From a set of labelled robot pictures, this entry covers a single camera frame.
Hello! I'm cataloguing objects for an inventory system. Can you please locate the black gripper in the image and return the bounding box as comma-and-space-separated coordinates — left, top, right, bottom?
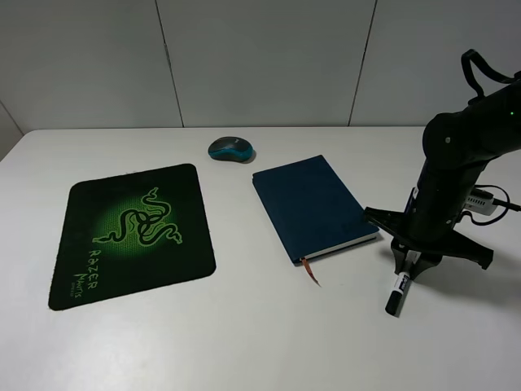
364, 180, 493, 280

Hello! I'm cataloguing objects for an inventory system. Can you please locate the black white marker pen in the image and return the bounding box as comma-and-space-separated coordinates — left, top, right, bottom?
385, 251, 420, 316

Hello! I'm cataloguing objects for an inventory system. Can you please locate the teal grey computer mouse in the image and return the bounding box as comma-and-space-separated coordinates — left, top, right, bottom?
208, 136, 254, 163

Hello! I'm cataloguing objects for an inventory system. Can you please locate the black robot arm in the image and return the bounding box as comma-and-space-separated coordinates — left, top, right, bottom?
364, 50, 520, 279

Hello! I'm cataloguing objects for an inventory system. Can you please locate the dark blue notebook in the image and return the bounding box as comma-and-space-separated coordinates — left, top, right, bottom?
252, 155, 379, 282

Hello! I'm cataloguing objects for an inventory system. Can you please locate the black green Razer mouse pad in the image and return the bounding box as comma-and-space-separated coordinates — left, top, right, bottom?
48, 164, 217, 311

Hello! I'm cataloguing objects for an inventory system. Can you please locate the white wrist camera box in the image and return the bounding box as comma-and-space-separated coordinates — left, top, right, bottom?
464, 189, 497, 216

